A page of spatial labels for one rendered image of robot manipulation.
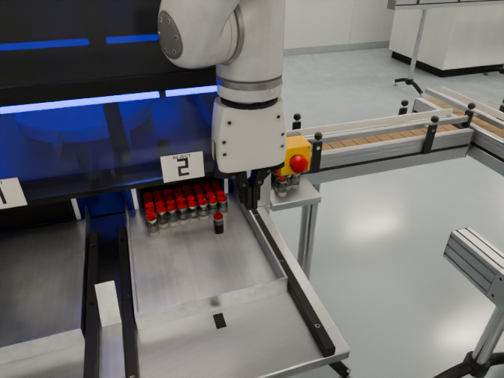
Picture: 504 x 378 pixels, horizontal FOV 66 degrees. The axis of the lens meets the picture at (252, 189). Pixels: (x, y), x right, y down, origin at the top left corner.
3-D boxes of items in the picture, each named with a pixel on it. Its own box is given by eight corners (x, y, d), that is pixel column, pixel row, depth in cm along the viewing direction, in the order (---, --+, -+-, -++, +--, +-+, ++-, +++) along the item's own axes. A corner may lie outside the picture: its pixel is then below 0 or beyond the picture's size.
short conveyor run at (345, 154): (257, 198, 102) (258, 143, 93) (241, 169, 114) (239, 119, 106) (469, 160, 120) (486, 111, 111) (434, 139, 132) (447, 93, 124)
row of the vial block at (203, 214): (147, 226, 86) (144, 208, 83) (226, 211, 90) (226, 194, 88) (148, 232, 84) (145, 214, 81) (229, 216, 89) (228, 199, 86)
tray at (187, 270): (127, 211, 90) (124, 199, 89) (235, 193, 97) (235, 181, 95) (138, 329, 63) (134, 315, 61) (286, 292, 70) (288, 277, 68)
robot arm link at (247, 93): (271, 61, 54) (271, 82, 56) (209, 67, 52) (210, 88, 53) (295, 79, 47) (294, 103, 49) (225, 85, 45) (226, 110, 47)
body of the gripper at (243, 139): (275, 76, 55) (273, 148, 61) (204, 84, 52) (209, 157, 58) (297, 94, 49) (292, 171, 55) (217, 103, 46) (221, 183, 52)
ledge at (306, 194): (254, 182, 105) (254, 176, 104) (298, 175, 108) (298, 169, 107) (272, 211, 94) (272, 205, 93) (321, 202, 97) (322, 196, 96)
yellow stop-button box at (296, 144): (269, 162, 94) (270, 135, 90) (297, 157, 96) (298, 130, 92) (280, 178, 88) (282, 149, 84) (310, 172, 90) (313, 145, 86)
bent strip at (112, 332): (102, 308, 67) (94, 283, 64) (120, 304, 68) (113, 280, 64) (103, 383, 56) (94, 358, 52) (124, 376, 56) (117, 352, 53)
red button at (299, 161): (286, 168, 88) (286, 152, 86) (302, 165, 89) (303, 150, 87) (292, 176, 85) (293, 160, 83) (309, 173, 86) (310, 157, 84)
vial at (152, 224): (148, 232, 84) (145, 214, 81) (159, 229, 84) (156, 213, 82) (149, 238, 82) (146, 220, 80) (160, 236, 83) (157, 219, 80)
